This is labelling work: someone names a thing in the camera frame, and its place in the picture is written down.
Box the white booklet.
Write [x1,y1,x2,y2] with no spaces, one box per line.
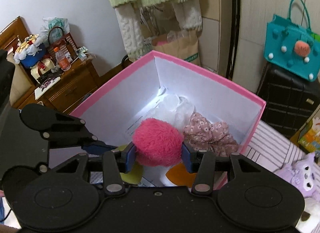
[34,76,62,99]

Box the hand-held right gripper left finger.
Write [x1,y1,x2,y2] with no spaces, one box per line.
[54,142,137,196]

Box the orange drink bottle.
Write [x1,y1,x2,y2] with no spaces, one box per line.
[54,46,72,71]

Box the pink cardboard box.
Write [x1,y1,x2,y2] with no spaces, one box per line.
[69,50,267,191]

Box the wooden nightstand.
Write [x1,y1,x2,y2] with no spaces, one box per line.
[35,54,101,114]

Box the black suitcase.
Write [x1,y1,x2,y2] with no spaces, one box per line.
[257,61,320,139]

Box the pink floral scrunchie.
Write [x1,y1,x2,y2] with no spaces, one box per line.
[184,111,240,157]

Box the wooden headboard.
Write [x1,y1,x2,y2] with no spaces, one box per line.
[0,16,31,57]

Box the orange soft pad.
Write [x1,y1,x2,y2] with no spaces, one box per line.
[166,162,198,187]

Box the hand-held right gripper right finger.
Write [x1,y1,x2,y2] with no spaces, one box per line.
[182,142,270,196]

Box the yellow soft pad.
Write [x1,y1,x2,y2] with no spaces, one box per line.
[117,144,145,185]

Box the white plush toy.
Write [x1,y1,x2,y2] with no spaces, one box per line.
[301,193,320,223]

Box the brown paper bag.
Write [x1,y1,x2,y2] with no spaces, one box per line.
[151,29,202,67]

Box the cream gift bag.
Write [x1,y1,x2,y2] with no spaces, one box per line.
[31,58,61,81]

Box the pink fluffy ball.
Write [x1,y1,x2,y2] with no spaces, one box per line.
[132,119,185,168]

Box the purple plush toy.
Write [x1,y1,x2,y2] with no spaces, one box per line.
[272,152,320,201]

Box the colourful snack bag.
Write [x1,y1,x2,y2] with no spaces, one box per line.
[297,116,320,153]

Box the brown woven basket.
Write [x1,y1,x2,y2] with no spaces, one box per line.
[47,26,76,59]

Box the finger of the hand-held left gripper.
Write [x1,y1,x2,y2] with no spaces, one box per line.
[19,104,113,156]

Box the teal felt handbag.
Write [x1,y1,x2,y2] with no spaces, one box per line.
[264,0,320,82]

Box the white green plastic bag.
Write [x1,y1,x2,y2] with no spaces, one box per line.
[41,17,70,36]

